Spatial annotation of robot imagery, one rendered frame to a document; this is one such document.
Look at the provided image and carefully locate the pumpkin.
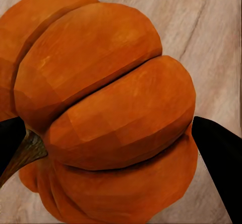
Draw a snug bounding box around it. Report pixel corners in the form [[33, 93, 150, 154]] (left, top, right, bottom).
[[0, 0, 199, 224]]

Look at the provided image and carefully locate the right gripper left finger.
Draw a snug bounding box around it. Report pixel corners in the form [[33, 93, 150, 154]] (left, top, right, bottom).
[[0, 117, 26, 176]]

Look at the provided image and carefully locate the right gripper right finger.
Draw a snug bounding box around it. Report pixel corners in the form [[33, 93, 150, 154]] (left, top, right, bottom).
[[192, 116, 242, 224]]

